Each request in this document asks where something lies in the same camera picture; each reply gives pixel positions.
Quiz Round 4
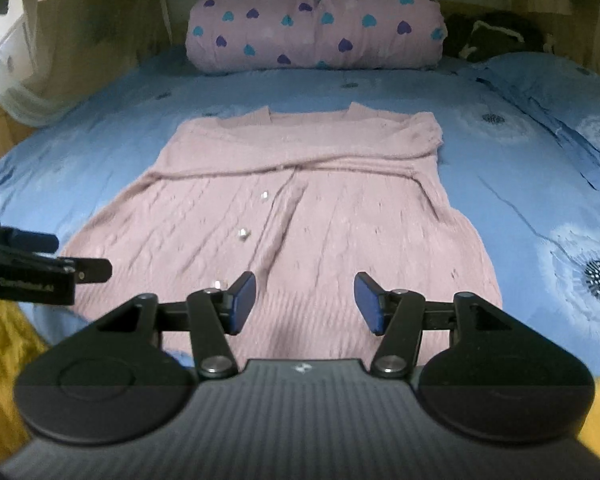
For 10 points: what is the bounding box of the white sheer curtain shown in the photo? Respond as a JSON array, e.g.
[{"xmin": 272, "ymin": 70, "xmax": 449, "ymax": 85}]
[{"xmin": 0, "ymin": 0, "xmax": 146, "ymax": 128}]

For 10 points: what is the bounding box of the pink knitted cardigan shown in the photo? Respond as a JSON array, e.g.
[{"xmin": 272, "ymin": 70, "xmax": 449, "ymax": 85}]
[{"xmin": 60, "ymin": 102, "xmax": 503, "ymax": 368}]

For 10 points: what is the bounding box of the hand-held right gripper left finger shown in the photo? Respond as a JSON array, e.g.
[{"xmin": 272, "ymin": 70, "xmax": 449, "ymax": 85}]
[{"xmin": 95, "ymin": 271, "xmax": 257, "ymax": 380}]

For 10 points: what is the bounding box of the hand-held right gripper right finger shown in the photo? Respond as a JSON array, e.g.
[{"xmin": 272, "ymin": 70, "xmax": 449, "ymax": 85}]
[{"xmin": 354, "ymin": 271, "xmax": 511, "ymax": 380}]

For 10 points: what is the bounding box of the yellow fuzzy blanket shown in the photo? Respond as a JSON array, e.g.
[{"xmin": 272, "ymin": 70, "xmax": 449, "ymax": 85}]
[{"xmin": 0, "ymin": 300, "xmax": 600, "ymax": 461}]

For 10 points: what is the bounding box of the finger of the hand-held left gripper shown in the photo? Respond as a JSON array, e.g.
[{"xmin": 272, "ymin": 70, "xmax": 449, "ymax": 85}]
[
  {"xmin": 56, "ymin": 257, "xmax": 113, "ymax": 283},
  {"xmin": 1, "ymin": 227, "xmax": 60, "ymax": 255}
]

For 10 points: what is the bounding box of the dark cloth with white trim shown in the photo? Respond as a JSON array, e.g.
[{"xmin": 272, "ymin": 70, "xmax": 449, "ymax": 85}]
[{"xmin": 442, "ymin": 10, "xmax": 546, "ymax": 63}]

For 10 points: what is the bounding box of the blue floral bedsheet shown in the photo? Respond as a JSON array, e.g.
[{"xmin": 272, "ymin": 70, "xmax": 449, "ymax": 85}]
[{"xmin": 0, "ymin": 52, "xmax": 600, "ymax": 376}]

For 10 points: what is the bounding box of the blue floral pillow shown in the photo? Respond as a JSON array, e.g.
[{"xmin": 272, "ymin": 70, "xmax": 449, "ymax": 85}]
[{"xmin": 472, "ymin": 51, "xmax": 600, "ymax": 191}]

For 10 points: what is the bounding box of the pink heart print quilt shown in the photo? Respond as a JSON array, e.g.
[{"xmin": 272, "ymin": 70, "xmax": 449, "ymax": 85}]
[{"xmin": 186, "ymin": 0, "xmax": 448, "ymax": 77}]

